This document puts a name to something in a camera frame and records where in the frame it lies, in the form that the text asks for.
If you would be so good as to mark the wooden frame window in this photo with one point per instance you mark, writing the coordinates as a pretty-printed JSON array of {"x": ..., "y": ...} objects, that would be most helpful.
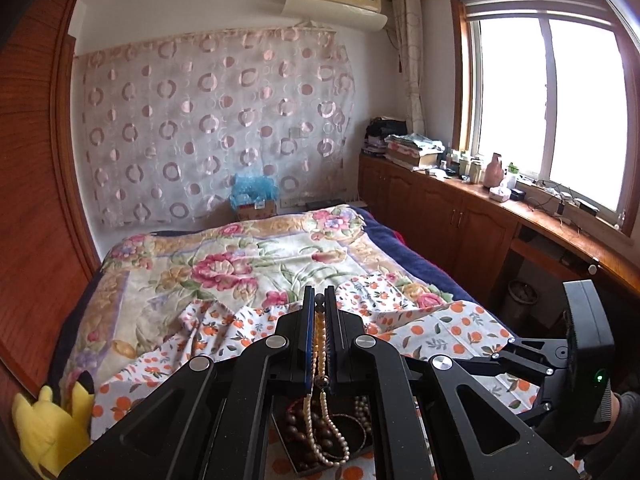
[{"x": 545, "y": 110}]

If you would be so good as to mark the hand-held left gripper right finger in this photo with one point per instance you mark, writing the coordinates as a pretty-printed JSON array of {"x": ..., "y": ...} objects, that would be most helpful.
[{"x": 332, "y": 345}]

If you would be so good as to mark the wooden slatted wardrobe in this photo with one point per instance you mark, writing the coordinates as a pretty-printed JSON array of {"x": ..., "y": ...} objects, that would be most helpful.
[{"x": 35, "y": 185}]

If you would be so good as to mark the small cardboard box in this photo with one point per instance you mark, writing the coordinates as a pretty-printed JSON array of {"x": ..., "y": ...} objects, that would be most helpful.
[{"x": 256, "y": 211}]

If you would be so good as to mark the blue tissue wrap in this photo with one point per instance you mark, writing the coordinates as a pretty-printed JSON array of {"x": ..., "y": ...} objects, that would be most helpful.
[{"x": 255, "y": 187}]

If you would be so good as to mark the black jewelry box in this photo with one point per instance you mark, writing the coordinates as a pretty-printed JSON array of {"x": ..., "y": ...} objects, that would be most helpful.
[{"x": 282, "y": 441}]

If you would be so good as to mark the circle pattern wall curtain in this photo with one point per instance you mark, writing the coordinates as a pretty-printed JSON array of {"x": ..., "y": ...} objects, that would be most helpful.
[{"x": 210, "y": 125}]

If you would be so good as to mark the wooden cabinet counter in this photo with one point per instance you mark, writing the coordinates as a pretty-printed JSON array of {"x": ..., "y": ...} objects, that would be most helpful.
[{"x": 425, "y": 210}]

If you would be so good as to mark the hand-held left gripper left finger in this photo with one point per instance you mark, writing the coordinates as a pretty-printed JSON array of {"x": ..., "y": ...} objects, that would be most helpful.
[{"x": 307, "y": 345}]

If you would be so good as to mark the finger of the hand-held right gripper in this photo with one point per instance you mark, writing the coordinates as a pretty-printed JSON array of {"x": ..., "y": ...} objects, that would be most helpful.
[
  {"x": 535, "y": 352},
  {"x": 535, "y": 412}
]

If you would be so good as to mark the metal waste bin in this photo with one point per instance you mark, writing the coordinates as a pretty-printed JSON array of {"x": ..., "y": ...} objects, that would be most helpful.
[{"x": 520, "y": 300}]

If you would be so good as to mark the tied window curtain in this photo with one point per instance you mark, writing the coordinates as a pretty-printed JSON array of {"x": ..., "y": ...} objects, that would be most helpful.
[{"x": 410, "y": 60}]

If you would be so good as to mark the wall air conditioner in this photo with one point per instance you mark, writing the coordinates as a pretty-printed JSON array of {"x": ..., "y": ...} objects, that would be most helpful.
[{"x": 335, "y": 5}]

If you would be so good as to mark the yellow plush toy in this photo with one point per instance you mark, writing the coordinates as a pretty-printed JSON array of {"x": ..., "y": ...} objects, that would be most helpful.
[{"x": 47, "y": 425}]

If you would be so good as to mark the person's right hand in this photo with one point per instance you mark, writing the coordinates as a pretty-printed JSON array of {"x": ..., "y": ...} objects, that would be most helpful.
[{"x": 622, "y": 420}]

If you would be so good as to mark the orange print cloth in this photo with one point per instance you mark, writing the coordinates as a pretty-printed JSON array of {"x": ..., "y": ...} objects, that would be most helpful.
[{"x": 450, "y": 330}]

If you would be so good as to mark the pile of folded clothes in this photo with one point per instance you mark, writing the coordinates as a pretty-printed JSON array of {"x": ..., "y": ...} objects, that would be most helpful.
[{"x": 405, "y": 145}]

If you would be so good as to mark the white tissue box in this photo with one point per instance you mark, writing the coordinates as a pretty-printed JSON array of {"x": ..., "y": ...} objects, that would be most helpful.
[{"x": 499, "y": 194}]

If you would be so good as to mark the floral blanket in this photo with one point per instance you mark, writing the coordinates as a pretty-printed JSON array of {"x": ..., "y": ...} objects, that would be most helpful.
[{"x": 225, "y": 270}]

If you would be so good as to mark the navy blue blanket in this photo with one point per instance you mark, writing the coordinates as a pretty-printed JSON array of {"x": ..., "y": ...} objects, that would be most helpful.
[{"x": 425, "y": 265}]

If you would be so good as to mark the green cap bottle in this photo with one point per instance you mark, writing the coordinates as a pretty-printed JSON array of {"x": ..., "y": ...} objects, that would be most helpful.
[{"x": 511, "y": 177}]

